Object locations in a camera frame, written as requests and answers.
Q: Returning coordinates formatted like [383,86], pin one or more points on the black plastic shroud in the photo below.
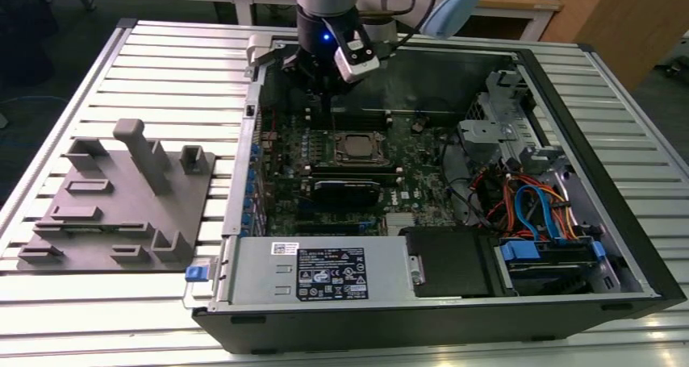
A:
[452,262]

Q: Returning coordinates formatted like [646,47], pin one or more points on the grey case latch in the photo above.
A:
[256,48]

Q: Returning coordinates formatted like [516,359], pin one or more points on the RAM stick with label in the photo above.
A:
[361,120]

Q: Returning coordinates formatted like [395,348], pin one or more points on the grey parts rack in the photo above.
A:
[136,205]

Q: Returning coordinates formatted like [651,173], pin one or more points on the hard disk in blue carrier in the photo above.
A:
[520,252]

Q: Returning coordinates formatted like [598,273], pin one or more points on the blue case latch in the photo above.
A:
[196,274]

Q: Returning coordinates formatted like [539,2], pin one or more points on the black expansion slot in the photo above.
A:
[334,231]

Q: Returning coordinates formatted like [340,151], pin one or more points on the wooden cabinet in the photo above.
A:
[619,20]

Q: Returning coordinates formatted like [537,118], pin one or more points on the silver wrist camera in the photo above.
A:
[356,56]

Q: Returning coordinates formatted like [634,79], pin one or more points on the silver power supply unit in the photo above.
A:
[258,262]

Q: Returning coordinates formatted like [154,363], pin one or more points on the green motherboard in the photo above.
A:
[425,185]

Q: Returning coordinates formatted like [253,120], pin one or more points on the metal drive cage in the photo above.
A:
[485,137]

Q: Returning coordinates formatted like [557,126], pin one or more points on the black PC case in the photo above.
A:
[377,330]

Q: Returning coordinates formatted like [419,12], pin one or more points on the black graphics card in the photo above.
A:
[345,193]

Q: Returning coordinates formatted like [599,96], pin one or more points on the CPU socket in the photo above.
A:
[337,160]

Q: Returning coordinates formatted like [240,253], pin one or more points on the silver CPU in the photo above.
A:
[359,144]

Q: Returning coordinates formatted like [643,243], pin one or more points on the silver chipset heatsink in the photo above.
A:
[401,222]

